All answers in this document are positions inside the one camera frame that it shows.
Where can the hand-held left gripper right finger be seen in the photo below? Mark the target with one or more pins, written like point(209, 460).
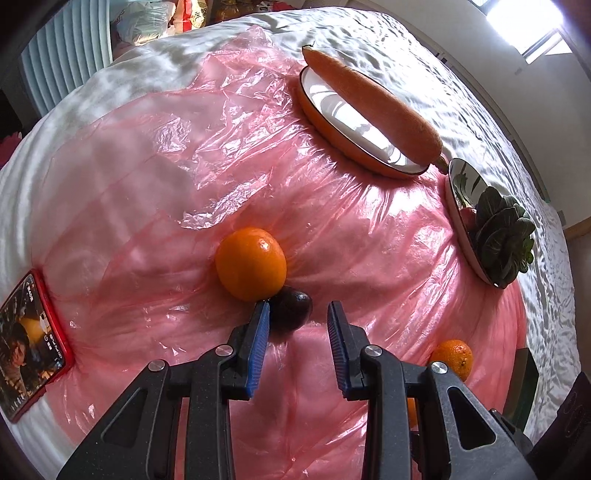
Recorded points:
point(339, 350)

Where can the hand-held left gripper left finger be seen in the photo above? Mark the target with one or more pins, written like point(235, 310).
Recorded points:
point(258, 350)

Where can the dark purple plum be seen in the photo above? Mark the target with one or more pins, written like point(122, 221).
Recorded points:
point(291, 308)

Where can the orange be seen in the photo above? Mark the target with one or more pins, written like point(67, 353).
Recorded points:
point(411, 410)
point(455, 357)
point(250, 263)

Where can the red plum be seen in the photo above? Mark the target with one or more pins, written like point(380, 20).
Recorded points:
point(466, 217)

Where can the green tray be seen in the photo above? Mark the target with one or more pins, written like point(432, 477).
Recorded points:
point(526, 383)

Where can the red plastic sheet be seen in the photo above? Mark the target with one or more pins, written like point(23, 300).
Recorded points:
point(184, 184)

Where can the green leafy vegetable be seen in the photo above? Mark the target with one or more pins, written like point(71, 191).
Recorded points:
point(501, 235)

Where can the phone with red case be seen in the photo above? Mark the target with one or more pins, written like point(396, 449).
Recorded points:
point(27, 346)

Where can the orange oval plate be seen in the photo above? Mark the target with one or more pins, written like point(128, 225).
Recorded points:
point(332, 110)

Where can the carrot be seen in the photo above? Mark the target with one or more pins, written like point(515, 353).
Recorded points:
point(369, 104)

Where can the red yellow packet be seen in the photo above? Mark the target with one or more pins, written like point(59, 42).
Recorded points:
point(189, 14)

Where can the clear plastic bag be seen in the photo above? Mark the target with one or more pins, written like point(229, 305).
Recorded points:
point(143, 21)

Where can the light blue ribbed suitcase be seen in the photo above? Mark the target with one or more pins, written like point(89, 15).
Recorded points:
point(69, 50)

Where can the window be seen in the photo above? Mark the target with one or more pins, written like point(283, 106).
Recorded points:
point(521, 23)

